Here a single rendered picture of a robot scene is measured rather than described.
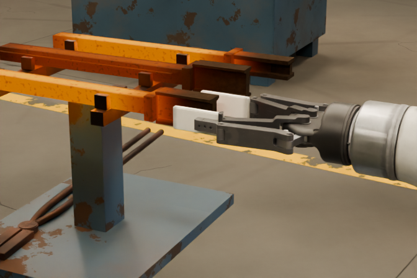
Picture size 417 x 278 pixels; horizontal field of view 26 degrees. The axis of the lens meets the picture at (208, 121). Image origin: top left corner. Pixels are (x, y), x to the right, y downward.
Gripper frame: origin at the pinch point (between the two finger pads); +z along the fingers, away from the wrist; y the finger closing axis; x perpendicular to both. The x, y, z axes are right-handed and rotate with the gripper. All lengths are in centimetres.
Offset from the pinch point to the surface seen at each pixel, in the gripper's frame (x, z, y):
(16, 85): -0.1, 29.8, -1.7
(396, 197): -96, 26, 202
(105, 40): 1.1, 30.8, 22.9
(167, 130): -96, 137, 227
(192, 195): -26.1, 17.3, 27.9
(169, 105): 0.4, 5.2, -0.8
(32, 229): -25.2, 32.4, 2.9
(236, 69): 2.8, 1.3, 11.4
